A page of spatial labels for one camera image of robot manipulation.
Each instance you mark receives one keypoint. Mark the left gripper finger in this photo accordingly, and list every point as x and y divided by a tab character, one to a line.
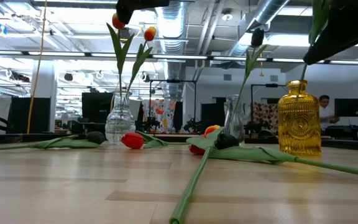
123	12
151	3

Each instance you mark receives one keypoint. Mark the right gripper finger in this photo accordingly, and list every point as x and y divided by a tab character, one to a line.
337	40

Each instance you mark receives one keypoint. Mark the yellow artificial tulip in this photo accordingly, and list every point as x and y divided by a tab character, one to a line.
150	33
121	59
211	130

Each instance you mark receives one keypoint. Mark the amber glass vase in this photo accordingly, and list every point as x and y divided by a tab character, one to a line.
299	121

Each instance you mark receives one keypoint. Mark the clear ribbed glass vase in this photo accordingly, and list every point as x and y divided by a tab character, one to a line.
120	121

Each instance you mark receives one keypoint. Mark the clear slim glass vase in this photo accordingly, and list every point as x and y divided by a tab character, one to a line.
235	124

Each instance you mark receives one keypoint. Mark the long ceiling light strip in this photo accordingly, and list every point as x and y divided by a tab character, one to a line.
179	57

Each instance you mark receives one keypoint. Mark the person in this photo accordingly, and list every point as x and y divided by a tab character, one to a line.
326	112

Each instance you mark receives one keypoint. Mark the black monitor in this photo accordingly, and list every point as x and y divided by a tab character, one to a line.
26	115
211	115
95	107

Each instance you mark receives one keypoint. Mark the brown floral cloth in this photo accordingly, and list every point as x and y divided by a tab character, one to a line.
266	115

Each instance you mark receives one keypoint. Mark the colourful floral cloth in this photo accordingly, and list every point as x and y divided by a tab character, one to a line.
160	115

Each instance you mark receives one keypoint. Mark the silver ventilation duct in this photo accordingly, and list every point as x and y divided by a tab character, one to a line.
269	12
170	21

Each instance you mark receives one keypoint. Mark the black wall screen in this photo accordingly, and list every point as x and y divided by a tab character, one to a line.
349	107

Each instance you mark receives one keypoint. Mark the black stand frame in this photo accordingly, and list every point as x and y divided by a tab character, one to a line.
270	85
172	81

